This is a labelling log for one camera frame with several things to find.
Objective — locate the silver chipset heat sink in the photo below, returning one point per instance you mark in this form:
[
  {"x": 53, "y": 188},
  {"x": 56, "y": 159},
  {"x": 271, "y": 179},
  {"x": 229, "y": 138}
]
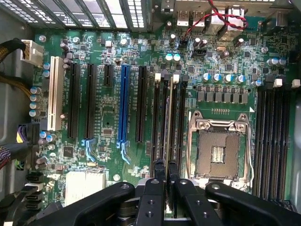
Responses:
[{"x": 84, "y": 188}]

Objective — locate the long black expansion slot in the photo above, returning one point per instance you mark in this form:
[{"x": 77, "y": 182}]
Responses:
[
  {"x": 74, "y": 101},
  {"x": 91, "y": 101},
  {"x": 141, "y": 103}
]

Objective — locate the blue expansion slot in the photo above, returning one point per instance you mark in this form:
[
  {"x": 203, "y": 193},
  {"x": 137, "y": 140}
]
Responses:
[{"x": 124, "y": 103}]

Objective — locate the black main power connector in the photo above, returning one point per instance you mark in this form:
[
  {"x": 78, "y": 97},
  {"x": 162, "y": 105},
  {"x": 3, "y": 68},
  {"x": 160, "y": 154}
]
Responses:
[{"x": 33, "y": 133}]

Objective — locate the black RAM slot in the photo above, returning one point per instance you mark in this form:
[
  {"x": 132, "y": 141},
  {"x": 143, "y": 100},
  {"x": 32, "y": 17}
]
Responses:
[
  {"x": 277, "y": 141},
  {"x": 155, "y": 117},
  {"x": 163, "y": 113},
  {"x": 181, "y": 117},
  {"x": 259, "y": 141},
  {"x": 174, "y": 117},
  {"x": 268, "y": 141}
]

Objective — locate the grey metal PC case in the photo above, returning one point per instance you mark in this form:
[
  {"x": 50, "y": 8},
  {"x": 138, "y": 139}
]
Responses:
[{"x": 14, "y": 106}]

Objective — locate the short black expansion slot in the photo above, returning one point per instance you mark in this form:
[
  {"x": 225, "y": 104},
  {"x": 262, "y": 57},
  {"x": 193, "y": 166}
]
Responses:
[{"x": 108, "y": 75}]

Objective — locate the silver blue capacitor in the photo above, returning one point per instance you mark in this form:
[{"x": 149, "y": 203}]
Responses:
[
  {"x": 240, "y": 78},
  {"x": 46, "y": 66},
  {"x": 43, "y": 134},
  {"x": 35, "y": 97},
  {"x": 34, "y": 105},
  {"x": 205, "y": 77},
  {"x": 176, "y": 57},
  {"x": 228, "y": 78},
  {"x": 216, "y": 77},
  {"x": 281, "y": 61},
  {"x": 34, "y": 113},
  {"x": 46, "y": 73},
  {"x": 35, "y": 90},
  {"x": 272, "y": 61},
  {"x": 169, "y": 57},
  {"x": 257, "y": 83},
  {"x": 50, "y": 137}
]

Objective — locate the white PCI expansion slot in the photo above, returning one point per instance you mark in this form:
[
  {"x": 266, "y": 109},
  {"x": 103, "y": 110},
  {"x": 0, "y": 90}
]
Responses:
[{"x": 55, "y": 94}]

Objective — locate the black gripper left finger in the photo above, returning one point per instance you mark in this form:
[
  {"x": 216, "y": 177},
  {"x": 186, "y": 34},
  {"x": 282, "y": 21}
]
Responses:
[{"x": 150, "y": 207}]

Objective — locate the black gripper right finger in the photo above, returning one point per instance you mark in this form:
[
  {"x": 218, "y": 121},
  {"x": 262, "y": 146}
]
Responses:
[{"x": 200, "y": 209}]

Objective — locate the silver CPU socket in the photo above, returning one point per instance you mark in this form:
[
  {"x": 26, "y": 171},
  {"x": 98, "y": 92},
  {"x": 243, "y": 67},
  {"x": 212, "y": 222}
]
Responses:
[{"x": 218, "y": 150}]

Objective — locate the silver USB port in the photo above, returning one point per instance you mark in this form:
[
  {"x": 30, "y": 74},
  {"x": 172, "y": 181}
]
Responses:
[
  {"x": 183, "y": 18},
  {"x": 198, "y": 18}
]

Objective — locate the white power connector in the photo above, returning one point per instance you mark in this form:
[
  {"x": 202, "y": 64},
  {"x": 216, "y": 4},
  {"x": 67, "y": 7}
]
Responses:
[{"x": 30, "y": 51}]

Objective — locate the silver network port block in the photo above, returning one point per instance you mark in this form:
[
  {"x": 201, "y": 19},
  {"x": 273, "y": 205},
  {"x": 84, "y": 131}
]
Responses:
[{"x": 228, "y": 21}]

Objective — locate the green PC motherboard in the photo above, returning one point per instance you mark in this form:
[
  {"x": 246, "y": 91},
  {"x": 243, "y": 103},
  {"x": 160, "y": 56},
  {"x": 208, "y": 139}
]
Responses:
[{"x": 105, "y": 113}]

